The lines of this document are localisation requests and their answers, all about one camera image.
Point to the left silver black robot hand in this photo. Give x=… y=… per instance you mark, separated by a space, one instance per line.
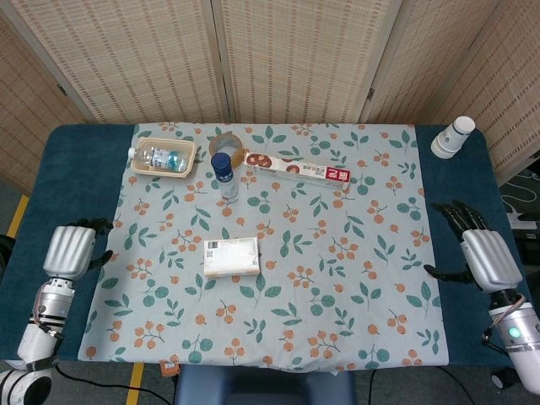
x=67 y=251

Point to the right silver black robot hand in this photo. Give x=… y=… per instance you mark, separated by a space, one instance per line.
x=491 y=261

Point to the pink and white tissue pack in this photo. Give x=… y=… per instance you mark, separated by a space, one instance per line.
x=232 y=257

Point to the blue robot base seat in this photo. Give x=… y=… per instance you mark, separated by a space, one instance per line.
x=261 y=388

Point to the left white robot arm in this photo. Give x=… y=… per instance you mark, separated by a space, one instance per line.
x=42 y=333

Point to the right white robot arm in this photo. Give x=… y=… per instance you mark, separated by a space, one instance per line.
x=523 y=346

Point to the floral leaf print tablecloth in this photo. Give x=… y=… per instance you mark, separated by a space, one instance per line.
x=295 y=304

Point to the long white red wrap box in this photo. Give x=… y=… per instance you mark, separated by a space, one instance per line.
x=295 y=171

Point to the white power strip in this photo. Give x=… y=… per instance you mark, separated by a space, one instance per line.
x=516 y=219

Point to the teal table cover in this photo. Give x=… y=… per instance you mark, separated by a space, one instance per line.
x=63 y=190

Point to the beige plastic tray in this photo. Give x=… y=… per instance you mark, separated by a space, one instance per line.
x=139 y=169

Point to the black caster wheel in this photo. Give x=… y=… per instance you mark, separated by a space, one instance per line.
x=502 y=379

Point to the stack of white paper cups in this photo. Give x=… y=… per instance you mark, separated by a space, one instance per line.
x=449 y=139

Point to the clear plastic water bottle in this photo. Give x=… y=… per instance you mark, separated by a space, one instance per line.
x=160 y=157

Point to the blue capped white bottle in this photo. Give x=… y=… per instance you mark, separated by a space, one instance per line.
x=223 y=173

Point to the brown packing tape roll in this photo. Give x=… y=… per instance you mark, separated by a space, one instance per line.
x=213 y=145

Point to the woven folding screen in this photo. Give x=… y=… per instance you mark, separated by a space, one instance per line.
x=295 y=63

